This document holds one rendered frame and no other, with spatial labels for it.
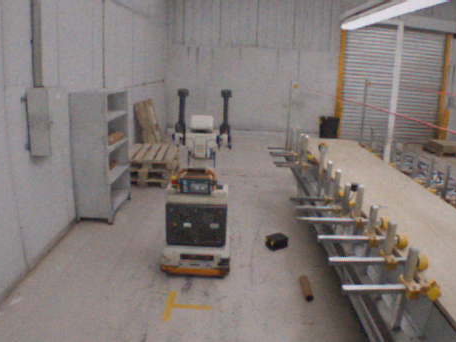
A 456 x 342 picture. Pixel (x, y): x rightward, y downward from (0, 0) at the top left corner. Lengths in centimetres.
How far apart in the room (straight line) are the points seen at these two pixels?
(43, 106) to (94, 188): 139
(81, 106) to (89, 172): 76
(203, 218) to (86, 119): 184
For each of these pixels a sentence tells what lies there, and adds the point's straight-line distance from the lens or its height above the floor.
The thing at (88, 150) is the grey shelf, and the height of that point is 90.
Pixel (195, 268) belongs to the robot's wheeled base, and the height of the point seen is 11.
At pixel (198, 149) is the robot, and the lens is 337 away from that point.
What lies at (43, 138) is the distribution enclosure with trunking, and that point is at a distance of 350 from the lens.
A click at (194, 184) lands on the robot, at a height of 89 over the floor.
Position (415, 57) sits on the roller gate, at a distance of 1151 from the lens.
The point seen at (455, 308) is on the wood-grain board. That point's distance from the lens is 184.
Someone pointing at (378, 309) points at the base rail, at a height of 70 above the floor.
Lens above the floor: 183
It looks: 15 degrees down
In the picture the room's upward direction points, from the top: 2 degrees clockwise
